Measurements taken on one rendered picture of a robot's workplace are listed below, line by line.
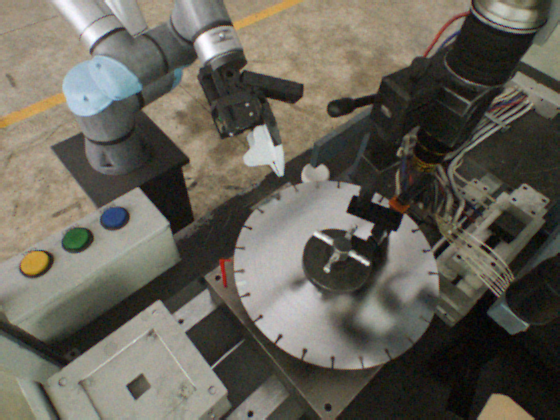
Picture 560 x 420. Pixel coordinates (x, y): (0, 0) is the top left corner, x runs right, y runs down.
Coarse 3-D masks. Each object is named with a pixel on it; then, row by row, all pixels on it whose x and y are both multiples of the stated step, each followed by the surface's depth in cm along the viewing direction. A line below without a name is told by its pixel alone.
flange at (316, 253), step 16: (320, 240) 64; (352, 240) 64; (304, 256) 62; (320, 256) 62; (368, 256) 63; (320, 272) 60; (336, 272) 60; (352, 272) 61; (368, 272) 61; (336, 288) 59; (352, 288) 59
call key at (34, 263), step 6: (36, 252) 65; (42, 252) 65; (24, 258) 64; (30, 258) 64; (36, 258) 64; (42, 258) 64; (48, 258) 65; (24, 264) 64; (30, 264) 64; (36, 264) 64; (42, 264) 64; (48, 264) 65; (24, 270) 63; (30, 270) 63; (36, 270) 63; (42, 270) 64
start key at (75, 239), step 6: (78, 228) 68; (66, 234) 67; (72, 234) 67; (78, 234) 67; (84, 234) 67; (66, 240) 67; (72, 240) 67; (78, 240) 67; (84, 240) 67; (66, 246) 66; (72, 246) 66; (78, 246) 66; (84, 246) 67
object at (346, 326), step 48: (288, 192) 70; (336, 192) 71; (240, 240) 64; (288, 240) 64; (384, 240) 66; (240, 288) 59; (288, 288) 60; (384, 288) 61; (432, 288) 61; (288, 336) 55; (336, 336) 56; (384, 336) 56
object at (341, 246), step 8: (352, 224) 61; (320, 232) 60; (352, 232) 60; (328, 240) 59; (336, 240) 59; (344, 240) 59; (336, 248) 58; (344, 248) 58; (336, 256) 58; (344, 256) 59; (352, 256) 58; (360, 256) 58; (328, 264) 57; (368, 264) 58
